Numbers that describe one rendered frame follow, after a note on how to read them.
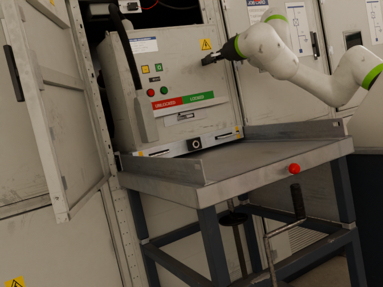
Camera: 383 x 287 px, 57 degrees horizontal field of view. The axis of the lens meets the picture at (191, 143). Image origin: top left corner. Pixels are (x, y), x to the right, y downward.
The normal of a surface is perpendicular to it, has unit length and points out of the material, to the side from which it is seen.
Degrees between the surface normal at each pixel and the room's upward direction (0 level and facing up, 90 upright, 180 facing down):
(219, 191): 90
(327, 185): 90
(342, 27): 90
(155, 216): 90
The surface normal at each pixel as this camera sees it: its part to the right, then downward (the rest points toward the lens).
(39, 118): 0.06, 0.09
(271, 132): -0.85, 0.23
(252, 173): 0.48, -0.01
